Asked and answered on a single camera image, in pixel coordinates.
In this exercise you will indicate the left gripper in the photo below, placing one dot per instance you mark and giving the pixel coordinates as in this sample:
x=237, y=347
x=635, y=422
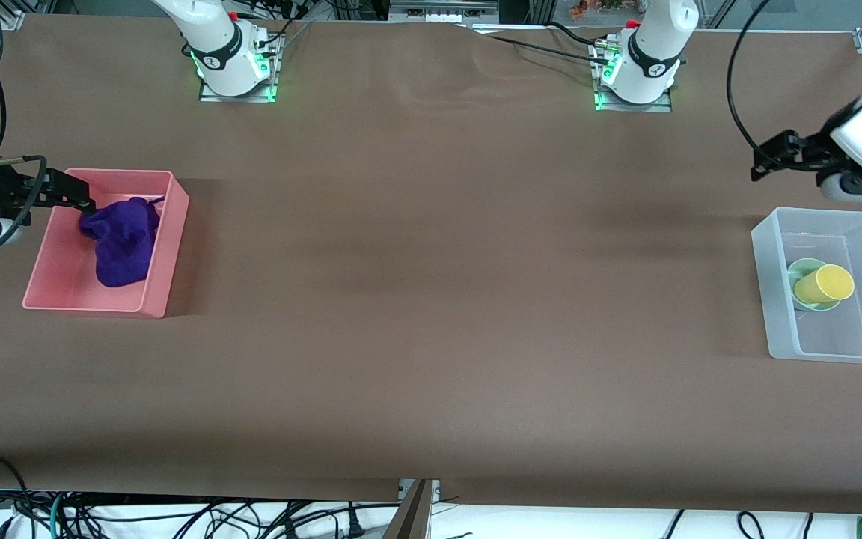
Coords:
x=814, y=150

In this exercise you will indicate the purple cloth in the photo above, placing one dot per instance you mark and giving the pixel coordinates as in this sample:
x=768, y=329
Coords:
x=124, y=243

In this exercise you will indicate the pale green bowl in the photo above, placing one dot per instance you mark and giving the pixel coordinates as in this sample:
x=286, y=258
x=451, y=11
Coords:
x=800, y=268

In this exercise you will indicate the yellow cup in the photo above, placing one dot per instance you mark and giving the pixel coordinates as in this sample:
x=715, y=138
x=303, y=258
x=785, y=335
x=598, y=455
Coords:
x=835, y=283

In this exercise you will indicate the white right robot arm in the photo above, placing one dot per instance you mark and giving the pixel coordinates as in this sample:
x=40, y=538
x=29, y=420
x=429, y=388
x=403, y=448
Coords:
x=214, y=45

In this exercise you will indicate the pink plastic bin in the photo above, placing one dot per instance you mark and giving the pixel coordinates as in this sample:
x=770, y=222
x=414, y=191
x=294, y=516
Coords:
x=64, y=277

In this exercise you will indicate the clear plastic bin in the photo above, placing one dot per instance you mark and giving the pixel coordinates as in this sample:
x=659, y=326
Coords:
x=835, y=337

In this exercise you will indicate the orange plastic item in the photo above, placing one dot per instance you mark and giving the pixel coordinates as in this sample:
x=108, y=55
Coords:
x=588, y=7

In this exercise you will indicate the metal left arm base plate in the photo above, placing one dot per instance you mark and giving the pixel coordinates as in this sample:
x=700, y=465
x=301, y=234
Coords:
x=663, y=106

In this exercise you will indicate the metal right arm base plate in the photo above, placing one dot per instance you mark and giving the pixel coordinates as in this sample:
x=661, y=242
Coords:
x=210, y=93

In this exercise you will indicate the grey network switch box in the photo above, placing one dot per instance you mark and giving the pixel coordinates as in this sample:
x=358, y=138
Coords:
x=442, y=7

